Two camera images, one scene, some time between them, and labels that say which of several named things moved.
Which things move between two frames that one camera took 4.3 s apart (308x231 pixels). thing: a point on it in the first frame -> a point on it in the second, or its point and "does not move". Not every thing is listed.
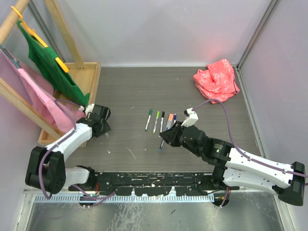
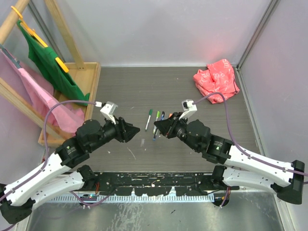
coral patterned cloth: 217,82 does not move
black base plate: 153,184 does not move
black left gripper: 105,129 -> 125,131
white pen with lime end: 155,126 does not move
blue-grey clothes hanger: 16,63 does not move
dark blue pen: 160,147 -> 163,114
